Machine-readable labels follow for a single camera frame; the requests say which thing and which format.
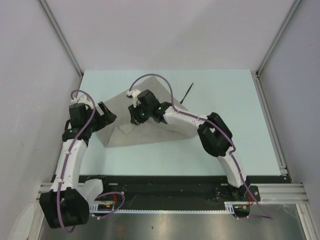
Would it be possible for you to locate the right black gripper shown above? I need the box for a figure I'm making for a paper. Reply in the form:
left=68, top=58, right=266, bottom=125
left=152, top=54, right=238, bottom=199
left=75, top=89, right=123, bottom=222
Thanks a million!
left=128, top=101, right=152, bottom=126

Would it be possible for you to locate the grey cloth napkin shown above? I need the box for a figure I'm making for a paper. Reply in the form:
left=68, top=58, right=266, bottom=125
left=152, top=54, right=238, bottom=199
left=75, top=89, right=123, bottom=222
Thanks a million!
left=96, top=91, right=197, bottom=148

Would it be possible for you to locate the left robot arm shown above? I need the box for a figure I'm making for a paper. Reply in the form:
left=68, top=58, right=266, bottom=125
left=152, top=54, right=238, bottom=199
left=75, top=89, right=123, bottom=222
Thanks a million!
left=39, top=101, right=117, bottom=229

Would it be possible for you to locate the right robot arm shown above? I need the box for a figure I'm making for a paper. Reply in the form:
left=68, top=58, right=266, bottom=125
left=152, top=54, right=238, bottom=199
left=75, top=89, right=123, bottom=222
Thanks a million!
left=126, top=89, right=250, bottom=201

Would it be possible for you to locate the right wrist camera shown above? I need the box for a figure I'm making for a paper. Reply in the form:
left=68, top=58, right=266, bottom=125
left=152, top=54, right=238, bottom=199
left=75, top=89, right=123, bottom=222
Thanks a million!
left=126, top=89, right=141, bottom=108

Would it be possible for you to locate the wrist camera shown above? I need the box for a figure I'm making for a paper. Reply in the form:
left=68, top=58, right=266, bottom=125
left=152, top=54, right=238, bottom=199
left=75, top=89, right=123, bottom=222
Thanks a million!
left=126, top=89, right=141, bottom=108
left=71, top=95, right=92, bottom=106

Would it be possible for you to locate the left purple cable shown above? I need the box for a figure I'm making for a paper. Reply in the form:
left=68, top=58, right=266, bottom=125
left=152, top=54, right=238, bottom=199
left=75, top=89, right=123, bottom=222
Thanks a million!
left=48, top=89, right=126, bottom=233

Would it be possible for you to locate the purple cable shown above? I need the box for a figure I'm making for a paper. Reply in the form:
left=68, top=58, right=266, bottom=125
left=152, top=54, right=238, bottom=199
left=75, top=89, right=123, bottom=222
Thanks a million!
left=128, top=73, right=274, bottom=221
left=48, top=89, right=126, bottom=233

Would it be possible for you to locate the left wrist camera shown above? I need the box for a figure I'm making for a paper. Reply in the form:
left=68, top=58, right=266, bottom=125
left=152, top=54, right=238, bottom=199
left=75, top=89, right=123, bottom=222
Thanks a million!
left=71, top=95, right=92, bottom=106

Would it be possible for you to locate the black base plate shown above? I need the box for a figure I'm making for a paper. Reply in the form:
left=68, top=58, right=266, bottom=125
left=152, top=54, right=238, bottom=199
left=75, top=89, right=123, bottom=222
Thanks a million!
left=79, top=175, right=261, bottom=211

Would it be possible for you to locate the light blue cable duct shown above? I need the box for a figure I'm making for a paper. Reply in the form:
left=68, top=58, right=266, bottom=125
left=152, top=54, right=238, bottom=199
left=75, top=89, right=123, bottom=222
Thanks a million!
left=88, top=201, right=236, bottom=215

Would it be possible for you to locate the left aluminium frame post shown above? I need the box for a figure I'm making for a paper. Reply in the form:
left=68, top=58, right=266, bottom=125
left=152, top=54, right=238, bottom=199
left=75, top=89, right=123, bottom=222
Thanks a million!
left=37, top=0, right=84, bottom=78

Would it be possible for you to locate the aluminium frame post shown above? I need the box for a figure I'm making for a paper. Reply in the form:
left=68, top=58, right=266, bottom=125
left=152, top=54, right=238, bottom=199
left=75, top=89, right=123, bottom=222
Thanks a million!
left=255, top=0, right=304, bottom=78
left=37, top=0, right=84, bottom=78

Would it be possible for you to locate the right side aluminium rail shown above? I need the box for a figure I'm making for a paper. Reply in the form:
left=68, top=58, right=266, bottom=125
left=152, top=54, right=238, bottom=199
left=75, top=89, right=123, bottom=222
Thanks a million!
left=251, top=71, right=289, bottom=176

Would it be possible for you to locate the aluminium rail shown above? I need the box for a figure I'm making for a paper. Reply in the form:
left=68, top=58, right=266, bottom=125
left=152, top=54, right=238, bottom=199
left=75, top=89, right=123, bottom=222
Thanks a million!
left=251, top=71, right=289, bottom=176
left=254, top=183, right=309, bottom=205

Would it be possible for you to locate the front aluminium rail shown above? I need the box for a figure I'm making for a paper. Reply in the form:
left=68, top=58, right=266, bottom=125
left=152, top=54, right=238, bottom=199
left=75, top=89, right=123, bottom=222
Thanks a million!
left=254, top=183, right=309, bottom=205

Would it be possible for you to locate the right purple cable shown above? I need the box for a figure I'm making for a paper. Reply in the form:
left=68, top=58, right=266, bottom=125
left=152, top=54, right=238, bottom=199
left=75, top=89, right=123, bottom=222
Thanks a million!
left=128, top=73, right=274, bottom=221

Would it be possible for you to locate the right aluminium frame post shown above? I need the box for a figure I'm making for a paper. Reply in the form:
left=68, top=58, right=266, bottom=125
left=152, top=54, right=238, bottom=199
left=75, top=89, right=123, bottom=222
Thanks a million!
left=255, top=0, right=304, bottom=78

